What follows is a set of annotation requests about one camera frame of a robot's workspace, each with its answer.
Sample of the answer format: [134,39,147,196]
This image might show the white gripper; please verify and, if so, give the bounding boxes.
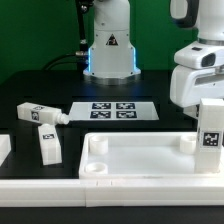
[170,65,224,108]

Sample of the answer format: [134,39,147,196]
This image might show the white desk top tray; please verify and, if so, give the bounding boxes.
[79,132,224,179]

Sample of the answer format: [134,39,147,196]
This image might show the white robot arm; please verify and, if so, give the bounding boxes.
[83,0,224,108]

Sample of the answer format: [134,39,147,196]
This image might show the white marker plate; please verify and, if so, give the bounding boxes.
[69,102,159,121]

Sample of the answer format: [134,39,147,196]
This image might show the black cables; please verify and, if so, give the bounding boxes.
[41,0,90,72]

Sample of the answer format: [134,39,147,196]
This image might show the white front rail barrier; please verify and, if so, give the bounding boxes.
[0,178,224,207]

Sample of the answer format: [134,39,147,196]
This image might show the white left rail block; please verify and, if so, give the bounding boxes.
[0,134,11,166]

